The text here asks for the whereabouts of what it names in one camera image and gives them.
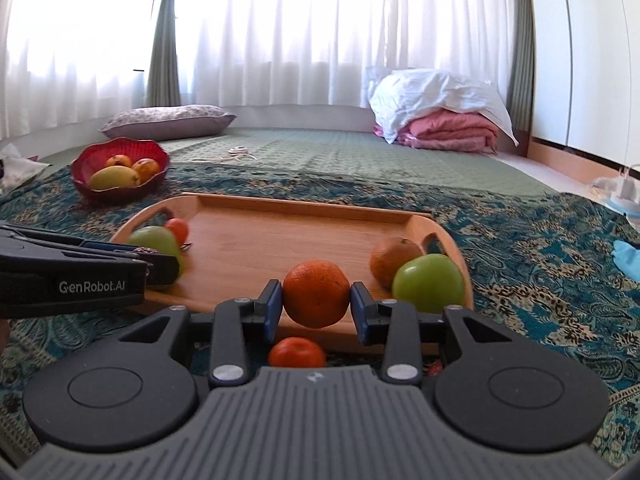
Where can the red-orange mango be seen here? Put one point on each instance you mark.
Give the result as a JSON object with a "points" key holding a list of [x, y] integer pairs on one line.
{"points": [[119, 161], [146, 169]]}

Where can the floral pillow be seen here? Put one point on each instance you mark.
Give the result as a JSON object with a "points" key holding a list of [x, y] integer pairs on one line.
{"points": [[165, 120]]}

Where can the wooden serving tray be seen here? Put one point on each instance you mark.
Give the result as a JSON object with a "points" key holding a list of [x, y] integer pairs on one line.
{"points": [[280, 230]]}

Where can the folded pink quilt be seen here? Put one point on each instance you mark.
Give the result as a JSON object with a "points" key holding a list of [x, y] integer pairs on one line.
{"points": [[450, 132]]}

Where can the small tangerine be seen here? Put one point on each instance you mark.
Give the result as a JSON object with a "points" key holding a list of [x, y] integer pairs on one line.
{"points": [[178, 230]]}

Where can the green quilted bedspread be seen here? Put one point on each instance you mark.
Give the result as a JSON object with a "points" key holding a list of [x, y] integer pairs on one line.
{"points": [[350, 160]]}

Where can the grey-green curtain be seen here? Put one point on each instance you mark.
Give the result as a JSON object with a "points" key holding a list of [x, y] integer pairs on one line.
{"points": [[165, 50], [521, 50]]}

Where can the light blue cloth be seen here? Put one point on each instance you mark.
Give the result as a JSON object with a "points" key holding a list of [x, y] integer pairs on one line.
{"points": [[629, 260]]}

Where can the yellow mango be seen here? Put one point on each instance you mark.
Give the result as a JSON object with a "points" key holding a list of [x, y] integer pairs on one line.
{"points": [[114, 178]]}

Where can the white sheer curtain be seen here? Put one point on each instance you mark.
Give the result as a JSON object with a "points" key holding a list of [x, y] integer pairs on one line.
{"points": [[300, 30]]}

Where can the green apple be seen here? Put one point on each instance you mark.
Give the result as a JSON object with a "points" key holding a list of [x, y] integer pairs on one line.
{"points": [[430, 285], [155, 240]]}

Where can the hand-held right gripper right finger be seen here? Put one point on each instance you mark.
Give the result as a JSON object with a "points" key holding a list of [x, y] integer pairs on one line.
{"points": [[361, 310]]}

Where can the teal paisley blanket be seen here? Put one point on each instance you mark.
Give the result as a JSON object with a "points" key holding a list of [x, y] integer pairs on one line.
{"points": [[540, 270]]}

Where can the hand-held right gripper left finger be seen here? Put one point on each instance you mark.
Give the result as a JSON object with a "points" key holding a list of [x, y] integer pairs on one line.
{"points": [[272, 310]]}

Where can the white pillow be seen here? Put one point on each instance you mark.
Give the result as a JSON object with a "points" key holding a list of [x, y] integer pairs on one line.
{"points": [[435, 92]]}

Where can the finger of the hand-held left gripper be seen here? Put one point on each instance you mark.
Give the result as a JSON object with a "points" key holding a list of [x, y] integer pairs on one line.
{"points": [[110, 248], [162, 270]]}

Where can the red scalloped bowl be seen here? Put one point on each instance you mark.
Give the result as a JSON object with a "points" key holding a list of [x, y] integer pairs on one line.
{"points": [[82, 172]]}

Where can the large orange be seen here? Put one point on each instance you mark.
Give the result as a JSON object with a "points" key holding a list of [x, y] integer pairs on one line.
{"points": [[392, 262]]}

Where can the white wardrobe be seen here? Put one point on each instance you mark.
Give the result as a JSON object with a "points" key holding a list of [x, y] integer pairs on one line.
{"points": [[585, 50]]}

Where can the white charger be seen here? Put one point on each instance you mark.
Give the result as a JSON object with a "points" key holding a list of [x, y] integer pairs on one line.
{"points": [[627, 185]]}

